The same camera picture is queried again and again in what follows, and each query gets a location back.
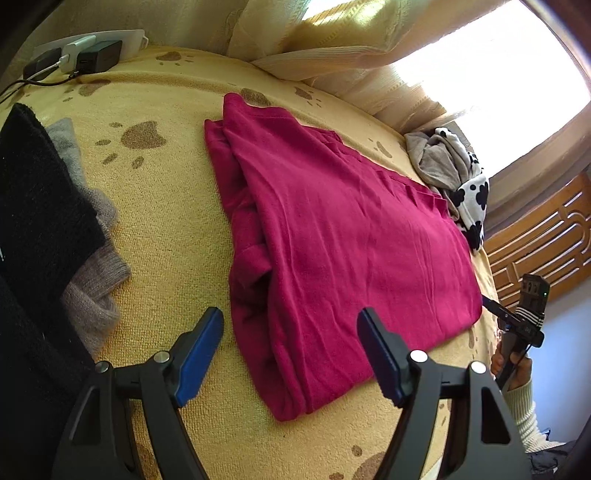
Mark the person's right forearm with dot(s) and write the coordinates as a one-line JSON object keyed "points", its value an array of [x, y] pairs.
{"points": [[524, 415]]}

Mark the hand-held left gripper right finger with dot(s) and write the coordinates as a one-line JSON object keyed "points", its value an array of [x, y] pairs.
{"points": [[383, 360]]}

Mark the wooden door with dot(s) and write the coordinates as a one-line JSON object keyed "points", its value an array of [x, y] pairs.
{"points": [[545, 249]]}

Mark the black knit garment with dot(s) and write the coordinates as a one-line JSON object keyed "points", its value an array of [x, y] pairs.
{"points": [[37, 207]]}

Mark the grey fleece garment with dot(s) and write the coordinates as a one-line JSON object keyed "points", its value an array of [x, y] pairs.
{"points": [[434, 166]]}

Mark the large black charger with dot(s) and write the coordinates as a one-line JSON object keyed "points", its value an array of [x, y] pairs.
{"points": [[101, 57]]}

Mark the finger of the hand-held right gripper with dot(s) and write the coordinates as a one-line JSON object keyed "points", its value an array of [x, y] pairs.
{"points": [[496, 309]]}

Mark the white black-spotted garment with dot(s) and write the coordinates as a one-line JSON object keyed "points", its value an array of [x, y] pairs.
{"points": [[471, 198]]}

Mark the grey-brown knit garment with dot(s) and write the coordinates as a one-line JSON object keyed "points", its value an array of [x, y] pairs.
{"points": [[92, 286]]}

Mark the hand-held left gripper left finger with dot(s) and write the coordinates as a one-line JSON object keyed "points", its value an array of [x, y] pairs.
{"points": [[201, 355]]}

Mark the yellow paw-print blanket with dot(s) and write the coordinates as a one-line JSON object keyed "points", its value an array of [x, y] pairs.
{"points": [[175, 230]]}

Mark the white charger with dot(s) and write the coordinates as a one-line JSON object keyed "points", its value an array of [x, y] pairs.
{"points": [[76, 50]]}

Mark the person's right hand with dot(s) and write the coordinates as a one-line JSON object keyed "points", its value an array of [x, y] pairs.
{"points": [[524, 371]]}

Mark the white power strip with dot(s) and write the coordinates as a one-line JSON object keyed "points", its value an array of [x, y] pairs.
{"points": [[131, 41]]}

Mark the small black charger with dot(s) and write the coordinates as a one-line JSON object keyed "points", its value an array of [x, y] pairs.
{"points": [[41, 64]]}

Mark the red sweater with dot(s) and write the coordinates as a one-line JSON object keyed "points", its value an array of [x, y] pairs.
{"points": [[346, 240]]}

